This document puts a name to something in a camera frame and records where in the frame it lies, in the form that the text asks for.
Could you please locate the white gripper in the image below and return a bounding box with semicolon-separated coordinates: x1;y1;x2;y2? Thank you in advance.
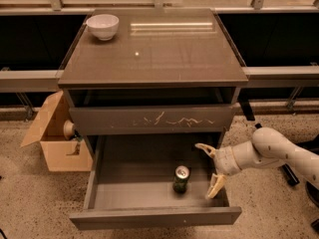
195;143;240;199

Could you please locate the green soda can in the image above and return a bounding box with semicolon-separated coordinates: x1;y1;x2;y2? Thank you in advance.
172;165;190;193

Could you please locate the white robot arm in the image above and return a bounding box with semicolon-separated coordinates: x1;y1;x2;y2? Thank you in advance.
195;127;319;198

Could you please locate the scratched grey top drawer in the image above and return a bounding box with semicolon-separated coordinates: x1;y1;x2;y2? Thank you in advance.
70;106;235;135

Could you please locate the open grey middle drawer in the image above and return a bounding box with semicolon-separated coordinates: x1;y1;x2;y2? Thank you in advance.
70;133;241;230

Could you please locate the dark grey drawer cabinet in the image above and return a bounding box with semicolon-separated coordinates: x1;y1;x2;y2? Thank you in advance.
58;7;249;157

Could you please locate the black metal stand leg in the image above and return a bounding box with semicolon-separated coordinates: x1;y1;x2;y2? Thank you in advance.
237;97;319;187

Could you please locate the black shoe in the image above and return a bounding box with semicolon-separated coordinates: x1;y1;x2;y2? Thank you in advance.
306;182;319;207

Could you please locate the grey metal railing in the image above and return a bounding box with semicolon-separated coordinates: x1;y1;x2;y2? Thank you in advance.
0;66;319;93

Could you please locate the open cardboard box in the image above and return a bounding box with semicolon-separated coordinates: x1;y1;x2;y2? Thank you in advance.
21;91;93;171

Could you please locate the white ceramic bowl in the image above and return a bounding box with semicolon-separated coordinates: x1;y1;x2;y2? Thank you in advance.
86;14;120;41

